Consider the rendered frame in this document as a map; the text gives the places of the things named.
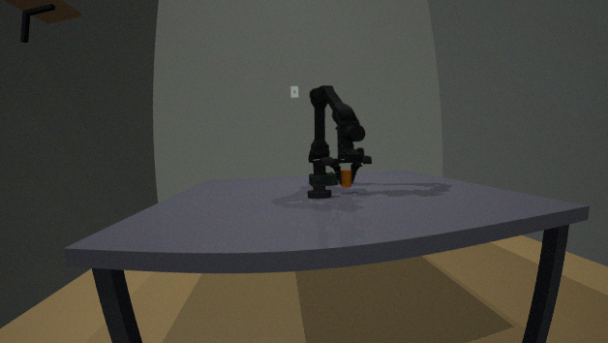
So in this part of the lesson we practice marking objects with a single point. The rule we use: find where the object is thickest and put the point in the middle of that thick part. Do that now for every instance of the orange tapered knob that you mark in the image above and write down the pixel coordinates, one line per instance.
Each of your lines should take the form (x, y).
(346, 178)

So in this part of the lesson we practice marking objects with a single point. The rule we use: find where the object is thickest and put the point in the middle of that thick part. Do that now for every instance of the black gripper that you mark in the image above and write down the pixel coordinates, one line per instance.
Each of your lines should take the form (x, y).
(334, 163)

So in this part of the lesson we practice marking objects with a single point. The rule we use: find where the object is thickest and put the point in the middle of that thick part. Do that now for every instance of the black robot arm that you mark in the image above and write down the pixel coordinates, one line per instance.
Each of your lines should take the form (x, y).
(348, 128)

